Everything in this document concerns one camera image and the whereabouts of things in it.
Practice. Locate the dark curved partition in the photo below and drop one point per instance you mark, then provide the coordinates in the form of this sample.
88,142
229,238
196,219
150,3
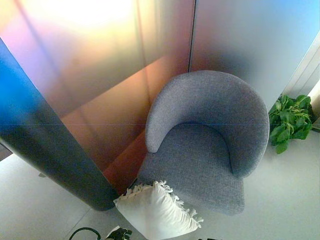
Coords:
37,140

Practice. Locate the grey fabric armchair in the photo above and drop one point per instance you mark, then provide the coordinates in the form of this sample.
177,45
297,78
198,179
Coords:
195,160

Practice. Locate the white slatted panel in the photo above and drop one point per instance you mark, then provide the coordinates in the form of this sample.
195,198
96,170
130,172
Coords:
300,75

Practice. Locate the white fringed pillow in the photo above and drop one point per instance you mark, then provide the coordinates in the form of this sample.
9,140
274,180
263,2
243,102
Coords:
152,210

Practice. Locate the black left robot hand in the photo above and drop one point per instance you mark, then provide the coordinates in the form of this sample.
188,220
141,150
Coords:
119,233

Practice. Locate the green leafy plant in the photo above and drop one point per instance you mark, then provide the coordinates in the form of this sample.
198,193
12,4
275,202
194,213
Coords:
291,122

